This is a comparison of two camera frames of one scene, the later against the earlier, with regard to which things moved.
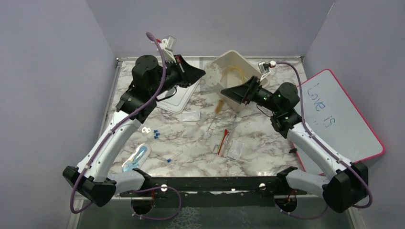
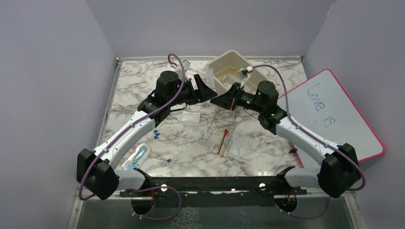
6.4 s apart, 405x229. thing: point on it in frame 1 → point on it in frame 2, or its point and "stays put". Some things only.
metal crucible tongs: (222, 147) stays put
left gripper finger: (192, 72) → (202, 87)
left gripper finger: (191, 74) → (205, 93)
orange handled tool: (226, 131) stays put
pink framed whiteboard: (331, 116) stays put
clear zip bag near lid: (190, 116) stays put
